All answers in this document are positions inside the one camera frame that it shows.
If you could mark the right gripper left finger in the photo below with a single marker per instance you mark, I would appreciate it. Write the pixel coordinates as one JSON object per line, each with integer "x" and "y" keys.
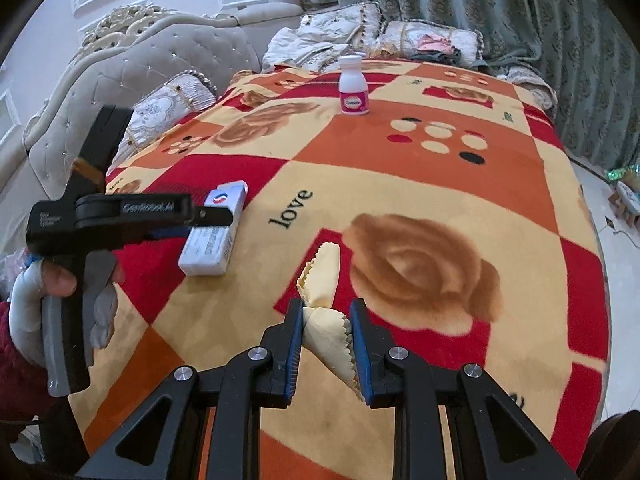
{"x": 284, "y": 342}

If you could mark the white gloved left hand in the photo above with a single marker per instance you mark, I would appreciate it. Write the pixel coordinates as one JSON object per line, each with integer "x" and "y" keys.
{"x": 40, "y": 291}

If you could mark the grey tufted headboard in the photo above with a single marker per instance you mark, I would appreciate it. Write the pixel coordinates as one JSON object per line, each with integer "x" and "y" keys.
{"x": 122, "y": 68}

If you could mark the patterned fleece blanket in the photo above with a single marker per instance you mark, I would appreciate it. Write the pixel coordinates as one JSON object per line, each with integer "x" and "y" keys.
{"x": 459, "y": 220}

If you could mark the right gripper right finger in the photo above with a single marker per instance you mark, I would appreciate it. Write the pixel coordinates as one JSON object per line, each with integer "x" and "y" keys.
{"x": 379, "y": 384}

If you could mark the white pink-label bottle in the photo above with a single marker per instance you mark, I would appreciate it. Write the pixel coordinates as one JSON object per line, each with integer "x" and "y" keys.
{"x": 352, "y": 86}

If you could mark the pile of folded bedding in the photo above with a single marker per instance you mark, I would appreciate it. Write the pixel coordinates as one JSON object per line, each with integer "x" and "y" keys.
{"x": 322, "y": 38}

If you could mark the small round stool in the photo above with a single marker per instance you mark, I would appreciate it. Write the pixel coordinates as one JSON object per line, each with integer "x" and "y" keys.
{"x": 625, "y": 203}

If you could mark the white embroidered pillow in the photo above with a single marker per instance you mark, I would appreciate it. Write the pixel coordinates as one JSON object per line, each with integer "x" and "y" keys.
{"x": 186, "y": 93}

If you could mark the white medicine box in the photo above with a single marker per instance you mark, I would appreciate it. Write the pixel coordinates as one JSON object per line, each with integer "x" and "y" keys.
{"x": 208, "y": 250}

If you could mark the yellow cloth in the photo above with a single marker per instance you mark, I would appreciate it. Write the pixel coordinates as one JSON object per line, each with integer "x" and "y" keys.
{"x": 327, "y": 333}

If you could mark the green patterned curtain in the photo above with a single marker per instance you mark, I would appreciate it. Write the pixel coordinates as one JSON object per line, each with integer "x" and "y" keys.
{"x": 579, "y": 47}

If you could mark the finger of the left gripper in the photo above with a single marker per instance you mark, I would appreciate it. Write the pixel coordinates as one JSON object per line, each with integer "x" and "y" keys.
{"x": 212, "y": 217}
{"x": 168, "y": 232}

